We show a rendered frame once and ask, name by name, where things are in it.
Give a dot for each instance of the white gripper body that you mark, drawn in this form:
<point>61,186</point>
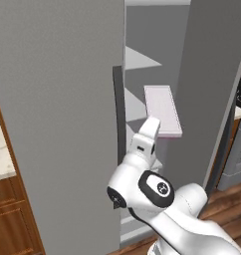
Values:
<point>150,127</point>

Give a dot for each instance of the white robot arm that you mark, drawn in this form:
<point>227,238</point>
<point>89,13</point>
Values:
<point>179,215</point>

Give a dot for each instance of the pale pink ice cube tray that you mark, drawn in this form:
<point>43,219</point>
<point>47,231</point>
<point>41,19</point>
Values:
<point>161,106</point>

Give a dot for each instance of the wide grey fridge door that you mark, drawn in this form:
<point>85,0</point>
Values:
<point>59,116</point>

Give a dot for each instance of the white fridge shelf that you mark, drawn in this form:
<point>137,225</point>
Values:
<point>139,59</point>
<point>134,106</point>

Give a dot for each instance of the grey stove with black hob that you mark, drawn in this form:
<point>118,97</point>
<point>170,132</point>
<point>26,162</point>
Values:
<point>240,152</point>

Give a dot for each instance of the grey fridge body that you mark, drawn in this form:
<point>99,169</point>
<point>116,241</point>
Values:
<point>149,30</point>

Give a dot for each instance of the wooden cupboard run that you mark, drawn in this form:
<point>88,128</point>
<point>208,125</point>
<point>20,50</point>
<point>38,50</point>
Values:
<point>13,215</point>

